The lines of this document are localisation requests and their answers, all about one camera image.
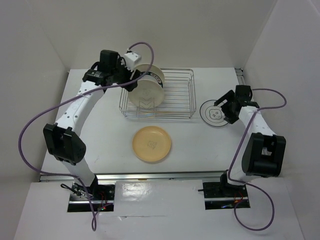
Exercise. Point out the white plate blue rim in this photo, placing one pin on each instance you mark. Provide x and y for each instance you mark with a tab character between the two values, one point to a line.
212	115

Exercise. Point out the white plate teal lettered rim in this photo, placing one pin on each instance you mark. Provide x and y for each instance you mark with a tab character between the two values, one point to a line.
155	74

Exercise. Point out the aluminium rail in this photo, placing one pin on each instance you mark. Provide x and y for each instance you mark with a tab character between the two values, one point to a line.
156	176
240	76

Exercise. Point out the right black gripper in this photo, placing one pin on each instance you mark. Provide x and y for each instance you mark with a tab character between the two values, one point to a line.
230	118

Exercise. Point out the silver wire dish rack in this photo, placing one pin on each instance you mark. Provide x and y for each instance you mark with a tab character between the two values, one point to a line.
179	98

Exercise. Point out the front aluminium rail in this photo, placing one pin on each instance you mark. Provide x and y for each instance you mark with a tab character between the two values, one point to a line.
156	176

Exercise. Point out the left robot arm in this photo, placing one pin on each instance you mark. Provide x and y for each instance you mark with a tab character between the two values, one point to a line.
63	137

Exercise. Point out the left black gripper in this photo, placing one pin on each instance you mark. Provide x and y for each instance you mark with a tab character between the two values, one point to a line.
128	73

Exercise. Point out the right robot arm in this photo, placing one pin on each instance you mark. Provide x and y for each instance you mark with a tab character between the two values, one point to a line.
260	152

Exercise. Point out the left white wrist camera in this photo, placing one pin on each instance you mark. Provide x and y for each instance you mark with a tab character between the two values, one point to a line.
131	60

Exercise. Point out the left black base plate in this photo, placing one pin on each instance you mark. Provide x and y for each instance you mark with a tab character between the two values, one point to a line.
79	200

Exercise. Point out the tan bear plate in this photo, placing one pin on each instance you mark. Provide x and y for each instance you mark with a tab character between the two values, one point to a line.
151	144

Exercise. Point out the right side aluminium rail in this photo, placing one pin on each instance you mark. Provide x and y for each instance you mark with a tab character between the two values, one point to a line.
240	76

